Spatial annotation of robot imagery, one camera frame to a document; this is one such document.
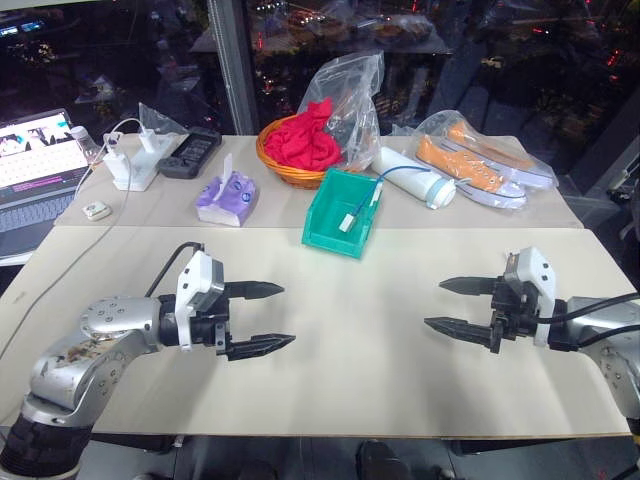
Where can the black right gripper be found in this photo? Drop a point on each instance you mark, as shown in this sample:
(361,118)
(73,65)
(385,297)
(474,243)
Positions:
(515,312)

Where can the large clear plastic bag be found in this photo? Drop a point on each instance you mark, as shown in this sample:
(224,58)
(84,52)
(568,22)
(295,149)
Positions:
(350,90)

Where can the green plastic bin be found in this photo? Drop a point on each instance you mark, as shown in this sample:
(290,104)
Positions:
(330,235)

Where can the red cloth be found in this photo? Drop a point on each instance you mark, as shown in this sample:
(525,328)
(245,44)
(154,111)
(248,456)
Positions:
(300,142)

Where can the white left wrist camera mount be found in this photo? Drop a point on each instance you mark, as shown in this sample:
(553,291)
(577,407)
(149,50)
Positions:
(192,280)

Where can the orange canvas shoe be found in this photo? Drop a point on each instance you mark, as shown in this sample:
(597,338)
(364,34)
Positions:
(460,167)
(485,145)

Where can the white earbuds case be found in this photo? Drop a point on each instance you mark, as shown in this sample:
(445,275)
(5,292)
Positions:
(96,210)

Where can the white power strip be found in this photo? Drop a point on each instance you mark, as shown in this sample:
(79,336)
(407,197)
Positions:
(137,172)

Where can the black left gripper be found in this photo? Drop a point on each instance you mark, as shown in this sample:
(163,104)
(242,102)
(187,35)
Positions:
(212,330)

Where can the white charger with logo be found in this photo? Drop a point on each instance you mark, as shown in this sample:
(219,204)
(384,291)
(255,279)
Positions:
(117,160)

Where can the clear plastic water bottle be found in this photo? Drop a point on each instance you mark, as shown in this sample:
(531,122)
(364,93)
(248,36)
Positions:
(84,145)

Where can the white cylindrical bottle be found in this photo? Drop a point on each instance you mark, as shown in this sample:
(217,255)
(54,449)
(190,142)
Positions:
(410,180)

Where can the grey window frame post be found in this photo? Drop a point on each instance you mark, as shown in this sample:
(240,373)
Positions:
(232,65)

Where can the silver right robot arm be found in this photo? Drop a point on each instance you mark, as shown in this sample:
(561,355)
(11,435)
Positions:
(615,360)

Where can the clear shoe plastic bag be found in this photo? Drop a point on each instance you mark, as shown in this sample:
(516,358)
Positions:
(520,160)

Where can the black handheld controller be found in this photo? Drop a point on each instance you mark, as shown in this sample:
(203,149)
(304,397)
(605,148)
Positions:
(192,150)

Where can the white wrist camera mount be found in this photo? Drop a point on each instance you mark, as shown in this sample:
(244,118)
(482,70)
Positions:
(192,280)
(537,272)

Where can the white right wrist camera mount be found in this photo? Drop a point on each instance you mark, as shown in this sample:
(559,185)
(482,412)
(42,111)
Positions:
(537,272)

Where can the orange wicker basket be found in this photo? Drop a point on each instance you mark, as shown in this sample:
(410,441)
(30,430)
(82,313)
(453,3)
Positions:
(295,175)

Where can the silver laptop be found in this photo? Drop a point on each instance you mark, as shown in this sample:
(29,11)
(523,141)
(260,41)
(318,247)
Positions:
(30,175)

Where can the purple tissue pack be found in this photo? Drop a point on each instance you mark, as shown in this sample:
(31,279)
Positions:
(225,197)

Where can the small clear plastic bag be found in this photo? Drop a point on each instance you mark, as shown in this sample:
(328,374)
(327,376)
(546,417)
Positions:
(160,120)

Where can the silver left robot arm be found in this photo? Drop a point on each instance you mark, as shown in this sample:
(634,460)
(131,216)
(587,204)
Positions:
(65,365)

